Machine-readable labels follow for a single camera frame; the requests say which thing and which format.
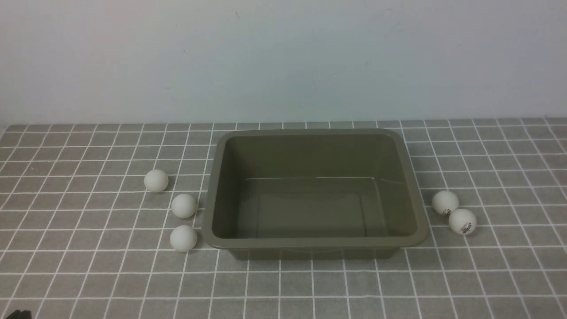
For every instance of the black object at corner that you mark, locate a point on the black object at corner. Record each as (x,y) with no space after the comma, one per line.
(20,314)

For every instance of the grey checkered tablecloth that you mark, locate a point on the grey checkered tablecloth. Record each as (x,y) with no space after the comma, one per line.
(82,238)

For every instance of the white ping-pong ball with logo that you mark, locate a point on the white ping-pong ball with logo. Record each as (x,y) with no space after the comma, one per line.
(462,221)
(444,202)

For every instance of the olive green plastic bin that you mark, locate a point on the olive green plastic bin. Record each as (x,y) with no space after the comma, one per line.
(313,194)

